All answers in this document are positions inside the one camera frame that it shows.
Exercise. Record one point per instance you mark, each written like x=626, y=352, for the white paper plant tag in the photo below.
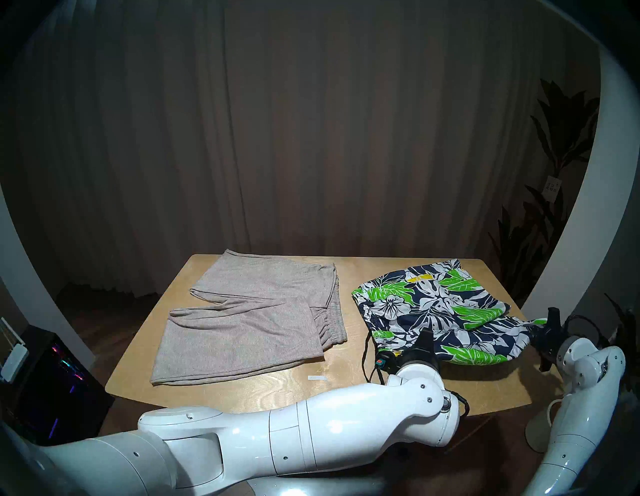
x=551, y=188

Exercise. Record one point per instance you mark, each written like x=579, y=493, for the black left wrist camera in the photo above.
x=387, y=360

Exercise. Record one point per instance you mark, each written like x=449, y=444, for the black computer tower with lights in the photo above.
x=55, y=395

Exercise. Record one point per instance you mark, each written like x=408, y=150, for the white box device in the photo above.
x=14, y=362

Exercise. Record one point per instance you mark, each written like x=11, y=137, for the long beige curtain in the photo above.
x=300, y=125

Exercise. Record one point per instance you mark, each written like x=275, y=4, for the light wooden table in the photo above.
x=350, y=390

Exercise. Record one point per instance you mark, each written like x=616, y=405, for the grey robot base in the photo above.
x=320, y=487

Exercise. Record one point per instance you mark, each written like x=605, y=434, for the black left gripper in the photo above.
x=420, y=352

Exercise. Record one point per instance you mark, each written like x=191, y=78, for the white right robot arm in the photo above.
x=580, y=400

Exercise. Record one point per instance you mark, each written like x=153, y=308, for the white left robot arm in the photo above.
x=300, y=435

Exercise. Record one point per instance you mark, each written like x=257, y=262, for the tall dark leafy plant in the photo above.
x=565, y=125

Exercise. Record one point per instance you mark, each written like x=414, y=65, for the white round plant pot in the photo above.
x=537, y=430

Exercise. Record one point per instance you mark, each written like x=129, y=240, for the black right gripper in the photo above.
x=550, y=340

